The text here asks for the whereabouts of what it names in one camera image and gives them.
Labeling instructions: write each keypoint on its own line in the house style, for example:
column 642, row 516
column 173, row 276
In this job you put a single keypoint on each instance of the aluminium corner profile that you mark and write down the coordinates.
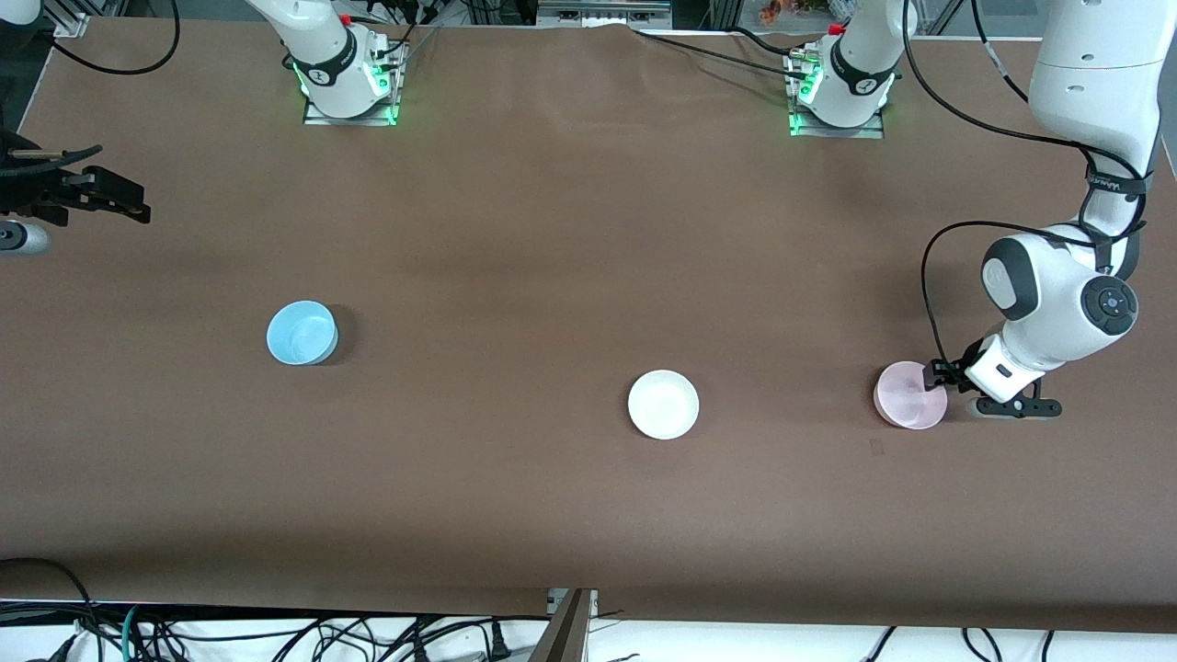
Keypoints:
column 72, row 23

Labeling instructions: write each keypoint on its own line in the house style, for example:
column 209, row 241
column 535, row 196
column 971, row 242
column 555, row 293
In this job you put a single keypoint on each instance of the aluminium frame profile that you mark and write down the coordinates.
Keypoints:
column 570, row 634

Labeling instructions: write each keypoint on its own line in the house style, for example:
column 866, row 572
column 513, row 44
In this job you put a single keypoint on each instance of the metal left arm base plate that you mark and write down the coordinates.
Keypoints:
column 837, row 132

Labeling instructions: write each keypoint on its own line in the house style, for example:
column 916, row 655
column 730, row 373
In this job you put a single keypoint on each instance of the white bowl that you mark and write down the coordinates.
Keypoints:
column 663, row 405

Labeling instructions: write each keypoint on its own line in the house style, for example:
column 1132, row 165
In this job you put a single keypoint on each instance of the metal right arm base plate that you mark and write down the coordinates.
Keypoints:
column 349, row 120

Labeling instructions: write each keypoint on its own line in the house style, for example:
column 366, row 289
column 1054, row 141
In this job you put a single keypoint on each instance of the pink bowl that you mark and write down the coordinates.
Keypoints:
column 906, row 405

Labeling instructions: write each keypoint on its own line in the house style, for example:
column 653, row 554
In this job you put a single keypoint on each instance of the blue bowl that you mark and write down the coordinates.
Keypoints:
column 299, row 333

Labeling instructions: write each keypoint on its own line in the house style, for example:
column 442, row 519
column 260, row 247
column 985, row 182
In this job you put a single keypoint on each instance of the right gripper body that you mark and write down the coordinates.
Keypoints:
column 48, row 190

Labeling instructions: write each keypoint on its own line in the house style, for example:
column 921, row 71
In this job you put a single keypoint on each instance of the brown table cover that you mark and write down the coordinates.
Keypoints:
column 552, row 230

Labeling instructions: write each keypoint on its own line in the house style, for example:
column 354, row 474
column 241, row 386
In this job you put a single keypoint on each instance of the black power plug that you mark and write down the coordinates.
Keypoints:
column 498, row 644

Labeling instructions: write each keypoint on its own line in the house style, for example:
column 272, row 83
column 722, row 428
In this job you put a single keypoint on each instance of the grey metal device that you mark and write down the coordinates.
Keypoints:
column 598, row 14

